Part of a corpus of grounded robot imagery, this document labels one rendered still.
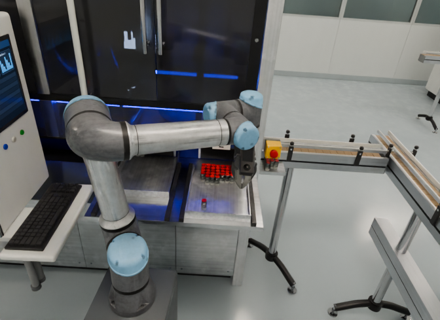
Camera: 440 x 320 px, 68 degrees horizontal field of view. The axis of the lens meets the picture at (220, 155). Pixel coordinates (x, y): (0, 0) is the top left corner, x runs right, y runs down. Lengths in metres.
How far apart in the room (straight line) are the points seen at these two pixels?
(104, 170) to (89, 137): 0.20
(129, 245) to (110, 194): 0.17
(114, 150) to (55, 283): 1.67
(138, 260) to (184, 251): 1.01
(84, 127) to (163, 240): 1.26
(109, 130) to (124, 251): 0.40
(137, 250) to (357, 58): 5.94
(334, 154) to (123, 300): 1.24
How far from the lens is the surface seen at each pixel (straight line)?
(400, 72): 6.98
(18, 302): 2.37
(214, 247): 1.98
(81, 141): 0.81
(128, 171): 1.60
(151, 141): 0.81
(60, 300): 2.29
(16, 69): 1.54
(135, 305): 1.14
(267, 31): 1.39
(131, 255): 1.03
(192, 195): 1.43
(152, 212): 1.36
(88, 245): 2.13
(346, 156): 1.82
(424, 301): 1.80
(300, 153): 1.74
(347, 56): 6.51
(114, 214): 1.08
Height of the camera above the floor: 1.77
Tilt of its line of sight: 31 degrees down
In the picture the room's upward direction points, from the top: 4 degrees clockwise
